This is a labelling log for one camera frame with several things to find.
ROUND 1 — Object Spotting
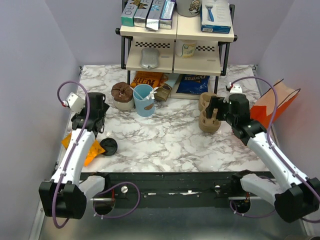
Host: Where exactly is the cream two-tier shelf rack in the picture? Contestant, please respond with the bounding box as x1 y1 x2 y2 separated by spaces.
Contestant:
115 0 238 100

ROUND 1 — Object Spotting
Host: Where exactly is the light blue cup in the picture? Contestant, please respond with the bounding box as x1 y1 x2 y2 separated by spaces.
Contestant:
133 84 155 117

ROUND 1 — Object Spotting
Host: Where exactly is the grey cartoon mug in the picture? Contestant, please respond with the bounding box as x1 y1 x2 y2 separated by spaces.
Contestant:
176 0 202 18

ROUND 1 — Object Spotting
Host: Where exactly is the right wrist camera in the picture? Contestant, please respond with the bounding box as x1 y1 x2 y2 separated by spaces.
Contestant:
226 82 243 94

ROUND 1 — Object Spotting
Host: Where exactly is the orange snack packet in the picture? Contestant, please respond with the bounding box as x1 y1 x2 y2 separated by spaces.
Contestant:
61 133 106 167

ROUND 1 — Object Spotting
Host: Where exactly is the orange snack bag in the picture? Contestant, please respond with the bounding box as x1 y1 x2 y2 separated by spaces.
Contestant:
130 71 168 88

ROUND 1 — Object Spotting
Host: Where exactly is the olive brown small package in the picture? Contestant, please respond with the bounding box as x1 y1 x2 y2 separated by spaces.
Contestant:
154 84 172 102

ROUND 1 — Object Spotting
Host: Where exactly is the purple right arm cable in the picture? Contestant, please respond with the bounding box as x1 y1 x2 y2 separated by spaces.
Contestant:
228 76 320 224

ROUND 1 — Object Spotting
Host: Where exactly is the purple white toothpaste box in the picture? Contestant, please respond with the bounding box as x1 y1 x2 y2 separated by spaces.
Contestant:
159 0 176 30

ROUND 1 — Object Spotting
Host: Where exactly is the white printed paper cup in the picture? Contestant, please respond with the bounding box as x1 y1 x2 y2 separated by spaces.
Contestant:
175 39 197 59

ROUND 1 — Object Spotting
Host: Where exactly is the brown and white pouch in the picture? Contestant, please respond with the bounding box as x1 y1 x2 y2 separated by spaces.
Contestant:
111 82 135 111

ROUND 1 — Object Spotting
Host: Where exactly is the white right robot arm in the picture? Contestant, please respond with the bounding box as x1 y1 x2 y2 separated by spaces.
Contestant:
205 93 320 223

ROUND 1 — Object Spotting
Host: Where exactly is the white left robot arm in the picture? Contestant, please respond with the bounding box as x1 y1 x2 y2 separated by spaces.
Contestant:
38 92 111 219

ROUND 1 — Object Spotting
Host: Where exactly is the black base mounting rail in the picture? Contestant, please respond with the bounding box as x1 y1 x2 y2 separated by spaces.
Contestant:
80 171 247 209

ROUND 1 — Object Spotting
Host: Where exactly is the blue Doritos chip bag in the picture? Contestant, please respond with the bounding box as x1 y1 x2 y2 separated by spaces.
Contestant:
177 74 210 95

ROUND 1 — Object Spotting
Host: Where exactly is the brown cardboard cup carrier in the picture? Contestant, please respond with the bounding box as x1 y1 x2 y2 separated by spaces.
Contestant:
198 92 222 133

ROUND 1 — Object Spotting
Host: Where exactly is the black plastic cup lid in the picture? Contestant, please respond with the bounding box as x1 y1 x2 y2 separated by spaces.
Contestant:
100 137 118 156

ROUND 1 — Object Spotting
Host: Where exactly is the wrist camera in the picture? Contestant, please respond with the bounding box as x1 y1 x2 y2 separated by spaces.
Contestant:
226 82 243 94
62 92 85 114

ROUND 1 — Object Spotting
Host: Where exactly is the orange paper gift bag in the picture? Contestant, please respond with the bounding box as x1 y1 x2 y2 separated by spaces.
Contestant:
250 79 301 129

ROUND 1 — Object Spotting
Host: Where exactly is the blue razor package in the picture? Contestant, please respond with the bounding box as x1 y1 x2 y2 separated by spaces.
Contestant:
200 0 232 34

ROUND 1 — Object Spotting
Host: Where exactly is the silver blue toothpaste box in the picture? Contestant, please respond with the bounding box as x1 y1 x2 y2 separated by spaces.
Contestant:
146 0 165 31

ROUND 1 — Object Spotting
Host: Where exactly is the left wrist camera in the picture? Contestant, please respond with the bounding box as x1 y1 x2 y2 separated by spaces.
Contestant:
62 92 85 114

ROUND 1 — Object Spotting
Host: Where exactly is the teal toothpaste box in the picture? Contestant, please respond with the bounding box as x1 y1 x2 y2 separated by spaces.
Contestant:
121 0 140 27

